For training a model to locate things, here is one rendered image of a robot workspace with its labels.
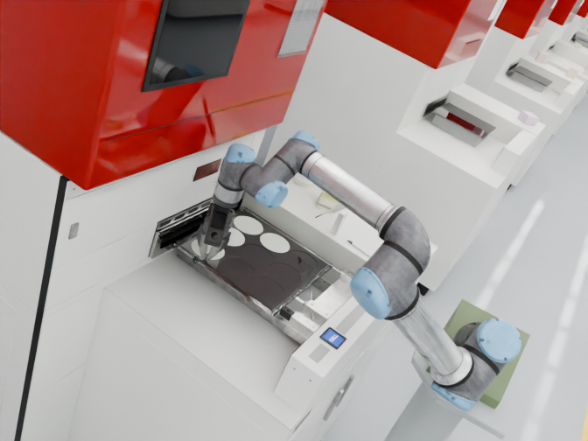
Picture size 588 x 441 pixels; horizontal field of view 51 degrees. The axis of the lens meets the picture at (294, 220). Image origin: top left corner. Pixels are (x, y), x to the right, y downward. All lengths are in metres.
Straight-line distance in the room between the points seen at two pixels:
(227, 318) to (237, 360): 0.15
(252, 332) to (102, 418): 0.56
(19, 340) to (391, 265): 0.96
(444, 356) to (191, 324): 0.66
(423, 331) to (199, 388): 0.59
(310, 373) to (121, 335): 0.55
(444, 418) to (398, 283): 0.70
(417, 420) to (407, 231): 0.79
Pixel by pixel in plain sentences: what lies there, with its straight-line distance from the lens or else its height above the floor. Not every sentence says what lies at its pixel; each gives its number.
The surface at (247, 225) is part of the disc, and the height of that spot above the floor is 0.90.
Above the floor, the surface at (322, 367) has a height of 0.96.
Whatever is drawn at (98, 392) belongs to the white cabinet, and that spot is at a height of 0.45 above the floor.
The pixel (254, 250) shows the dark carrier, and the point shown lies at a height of 0.90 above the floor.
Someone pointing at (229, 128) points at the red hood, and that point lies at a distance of 1.69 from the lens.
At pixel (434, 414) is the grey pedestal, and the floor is 0.69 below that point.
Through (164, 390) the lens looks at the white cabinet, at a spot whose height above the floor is 0.65.
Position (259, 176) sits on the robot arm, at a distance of 1.57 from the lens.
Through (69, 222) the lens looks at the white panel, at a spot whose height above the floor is 1.10.
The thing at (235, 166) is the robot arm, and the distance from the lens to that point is 1.60.
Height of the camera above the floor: 1.96
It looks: 30 degrees down
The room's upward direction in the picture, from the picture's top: 23 degrees clockwise
